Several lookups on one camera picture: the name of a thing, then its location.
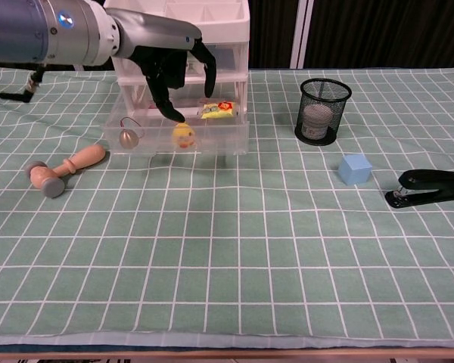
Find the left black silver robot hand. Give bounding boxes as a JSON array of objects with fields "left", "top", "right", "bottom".
[{"left": 105, "top": 8, "right": 217, "bottom": 123}]

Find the yellow rubber duck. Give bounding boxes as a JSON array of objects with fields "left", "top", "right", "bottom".
[{"left": 172, "top": 121, "right": 196, "bottom": 150}]

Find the white plastic drawer cabinet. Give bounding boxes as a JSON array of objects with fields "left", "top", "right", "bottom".
[{"left": 101, "top": 0, "right": 250, "bottom": 154}]

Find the wooden toy mallet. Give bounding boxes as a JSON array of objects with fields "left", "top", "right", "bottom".
[{"left": 25, "top": 144, "right": 107, "bottom": 199}]

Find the blue block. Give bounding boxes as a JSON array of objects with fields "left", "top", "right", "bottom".
[{"left": 211, "top": 45, "right": 236, "bottom": 72}]

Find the yellow snack packet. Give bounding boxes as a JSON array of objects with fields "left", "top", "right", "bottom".
[{"left": 199, "top": 99, "right": 238, "bottom": 120}]

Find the white grey round object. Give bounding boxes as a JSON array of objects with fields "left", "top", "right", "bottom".
[{"left": 301, "top": 104, "right": 333, "bottom": 139}]

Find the black mesh pen cup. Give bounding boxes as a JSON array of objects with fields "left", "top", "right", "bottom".
[{"left": 294, "top": 77, "right": 353, "bottom": 146}]

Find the green checkered tablecloth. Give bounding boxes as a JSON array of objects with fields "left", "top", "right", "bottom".
[{"left": 0, "top": 66, "right": 454, "bottom": 347}]

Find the light blue cube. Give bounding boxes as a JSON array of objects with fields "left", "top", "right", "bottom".
[{"left": 337, "top": 154, "right": 374, "bottom": 186}]

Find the black stapler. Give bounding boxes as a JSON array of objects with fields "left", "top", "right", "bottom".
[{"left": 384, "top": 169, "right": 454, "bottom": 209}]

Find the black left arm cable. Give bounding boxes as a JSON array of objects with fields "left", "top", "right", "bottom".
[{"left": 0, "top": 66, "right": 46, "bottom": 104}]

